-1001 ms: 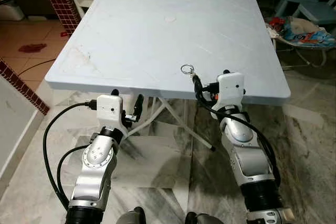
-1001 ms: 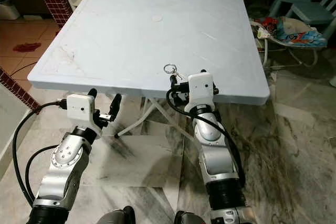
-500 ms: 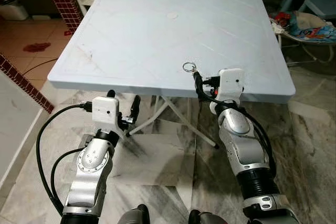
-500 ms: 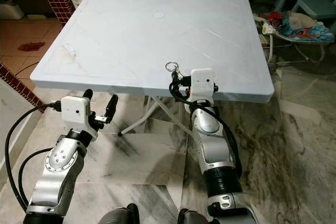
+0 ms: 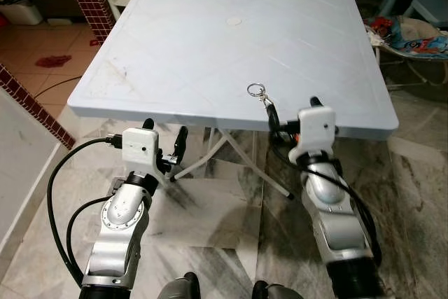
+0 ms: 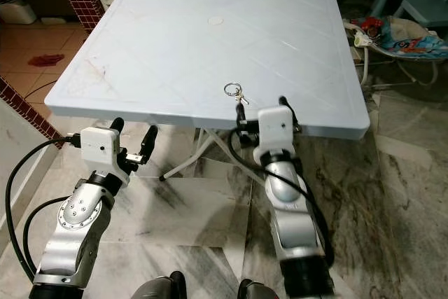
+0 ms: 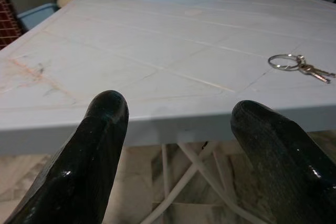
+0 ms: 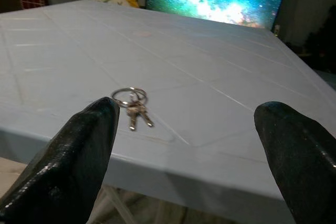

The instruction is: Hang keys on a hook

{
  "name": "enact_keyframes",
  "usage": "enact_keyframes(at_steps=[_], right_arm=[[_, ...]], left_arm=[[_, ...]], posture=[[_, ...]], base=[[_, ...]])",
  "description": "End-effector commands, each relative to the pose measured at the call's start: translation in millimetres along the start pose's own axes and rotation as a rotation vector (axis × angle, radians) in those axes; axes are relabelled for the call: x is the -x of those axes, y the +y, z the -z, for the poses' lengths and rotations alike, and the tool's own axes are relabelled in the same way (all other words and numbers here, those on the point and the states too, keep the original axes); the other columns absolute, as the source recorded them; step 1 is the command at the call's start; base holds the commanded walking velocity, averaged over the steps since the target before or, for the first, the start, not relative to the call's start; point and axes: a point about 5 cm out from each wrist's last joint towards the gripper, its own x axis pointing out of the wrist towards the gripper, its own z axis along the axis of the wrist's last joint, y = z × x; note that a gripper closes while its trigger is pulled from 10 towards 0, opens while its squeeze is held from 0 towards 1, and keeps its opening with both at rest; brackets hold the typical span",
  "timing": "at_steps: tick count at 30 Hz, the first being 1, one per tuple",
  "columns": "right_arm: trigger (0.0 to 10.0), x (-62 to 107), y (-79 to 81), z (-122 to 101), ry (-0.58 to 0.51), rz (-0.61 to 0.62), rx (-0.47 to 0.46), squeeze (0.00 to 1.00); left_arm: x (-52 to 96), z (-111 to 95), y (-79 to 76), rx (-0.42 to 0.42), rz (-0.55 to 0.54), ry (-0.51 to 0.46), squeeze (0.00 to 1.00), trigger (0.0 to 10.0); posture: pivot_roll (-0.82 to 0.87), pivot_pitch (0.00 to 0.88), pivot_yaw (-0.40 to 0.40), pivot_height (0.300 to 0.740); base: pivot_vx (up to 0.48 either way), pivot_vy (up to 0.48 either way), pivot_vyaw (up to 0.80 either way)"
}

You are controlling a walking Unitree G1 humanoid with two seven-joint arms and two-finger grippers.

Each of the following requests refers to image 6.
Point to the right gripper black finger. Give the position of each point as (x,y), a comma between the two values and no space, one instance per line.
(241,117)
(283,101)

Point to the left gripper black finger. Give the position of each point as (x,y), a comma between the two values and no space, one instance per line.
(117,124)
(149,143)

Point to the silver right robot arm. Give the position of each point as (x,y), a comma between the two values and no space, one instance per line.
(297,222)

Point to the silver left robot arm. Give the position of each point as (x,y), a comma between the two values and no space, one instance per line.
(77,222)

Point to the white plastic folding table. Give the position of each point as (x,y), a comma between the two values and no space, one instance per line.
(210,61)

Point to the dark left robot leg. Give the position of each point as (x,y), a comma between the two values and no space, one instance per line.
(157,288)

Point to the dark robot leg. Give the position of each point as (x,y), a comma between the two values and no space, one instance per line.
(259,292)
(157,288)

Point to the colourful baby bouncer seat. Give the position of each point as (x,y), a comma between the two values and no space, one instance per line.
(402,36)

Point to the white plastic container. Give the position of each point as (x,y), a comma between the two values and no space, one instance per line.
(15,10)

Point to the dark right robot leg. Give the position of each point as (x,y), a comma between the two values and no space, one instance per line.
(259,292)

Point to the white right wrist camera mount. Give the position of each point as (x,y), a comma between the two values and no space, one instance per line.
(276,127)

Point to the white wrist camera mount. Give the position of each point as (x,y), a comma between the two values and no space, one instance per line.
(99,146)
(276,127)

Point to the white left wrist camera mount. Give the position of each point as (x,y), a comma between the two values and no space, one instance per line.
(99,146)

